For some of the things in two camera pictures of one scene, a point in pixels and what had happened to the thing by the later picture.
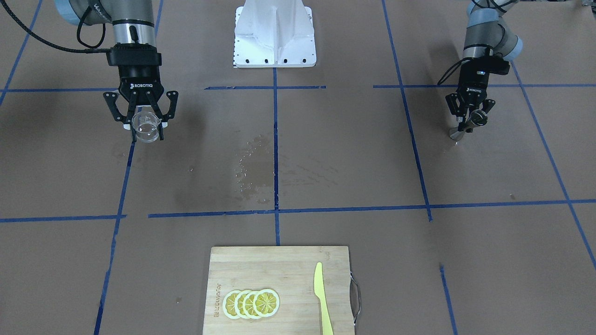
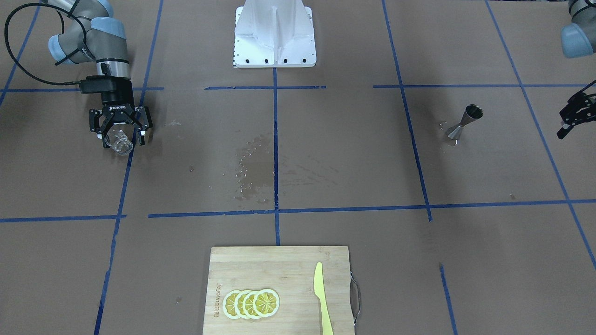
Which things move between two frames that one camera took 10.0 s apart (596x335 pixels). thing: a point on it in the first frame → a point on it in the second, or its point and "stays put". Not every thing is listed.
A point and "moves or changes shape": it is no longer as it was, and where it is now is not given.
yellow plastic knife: (320, 291) stays put
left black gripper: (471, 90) → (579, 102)
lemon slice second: (238, 304) stays put
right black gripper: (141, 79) → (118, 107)
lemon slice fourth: (266, 303) stays put
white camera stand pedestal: (274, 33) stays put
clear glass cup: (146, 125) moves or changes shape
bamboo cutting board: (289, 271) stays put
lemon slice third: (248, 304) stays put
